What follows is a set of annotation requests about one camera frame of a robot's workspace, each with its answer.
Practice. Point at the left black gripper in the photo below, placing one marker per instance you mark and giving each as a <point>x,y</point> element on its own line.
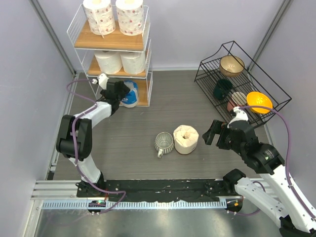
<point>124,90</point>

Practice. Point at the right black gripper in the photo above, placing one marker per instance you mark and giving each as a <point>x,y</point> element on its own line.
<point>208,136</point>

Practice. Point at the blue paper roll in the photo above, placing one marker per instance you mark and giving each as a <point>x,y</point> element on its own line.
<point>132,97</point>

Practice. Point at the plain white paper roll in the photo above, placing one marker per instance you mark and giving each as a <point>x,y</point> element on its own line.
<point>133,62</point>

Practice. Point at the white patterned paper roll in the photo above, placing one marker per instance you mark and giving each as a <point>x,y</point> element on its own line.
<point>100,16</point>

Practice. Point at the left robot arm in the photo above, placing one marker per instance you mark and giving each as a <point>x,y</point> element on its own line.
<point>74,140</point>

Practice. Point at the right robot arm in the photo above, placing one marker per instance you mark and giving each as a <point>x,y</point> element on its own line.
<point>293,215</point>

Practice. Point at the beige wrapped paper roll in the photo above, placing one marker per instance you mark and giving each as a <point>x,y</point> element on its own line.
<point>185,139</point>

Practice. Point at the pink mug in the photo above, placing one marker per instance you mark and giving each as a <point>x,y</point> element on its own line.
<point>238,99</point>

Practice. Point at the dark green mug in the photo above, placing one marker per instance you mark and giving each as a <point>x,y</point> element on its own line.
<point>222,89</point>

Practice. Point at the grey ribbed glass mug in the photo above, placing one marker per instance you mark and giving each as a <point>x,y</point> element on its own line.
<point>164,143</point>

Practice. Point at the orange bowl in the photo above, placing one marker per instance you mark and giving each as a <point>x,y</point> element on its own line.
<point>256,98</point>

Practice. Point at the tan ceramic bowl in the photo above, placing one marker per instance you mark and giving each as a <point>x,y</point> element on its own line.
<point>231,66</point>

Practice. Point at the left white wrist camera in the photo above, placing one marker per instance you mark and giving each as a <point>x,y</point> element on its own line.
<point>101,80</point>

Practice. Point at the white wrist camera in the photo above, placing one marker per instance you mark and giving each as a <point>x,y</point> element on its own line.
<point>101,80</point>
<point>240,115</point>

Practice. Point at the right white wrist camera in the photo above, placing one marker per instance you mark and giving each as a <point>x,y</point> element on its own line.
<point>240,115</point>

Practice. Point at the white wire three-tier shelf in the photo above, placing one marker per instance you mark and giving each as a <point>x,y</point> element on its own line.
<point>85,43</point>

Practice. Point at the black wire dish rack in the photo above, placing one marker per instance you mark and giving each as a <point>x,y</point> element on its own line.
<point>252,78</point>

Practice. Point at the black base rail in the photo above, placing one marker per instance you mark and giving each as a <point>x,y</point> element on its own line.
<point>189,190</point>

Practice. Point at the white slotted cable duct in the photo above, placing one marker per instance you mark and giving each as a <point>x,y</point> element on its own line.
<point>100,205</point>

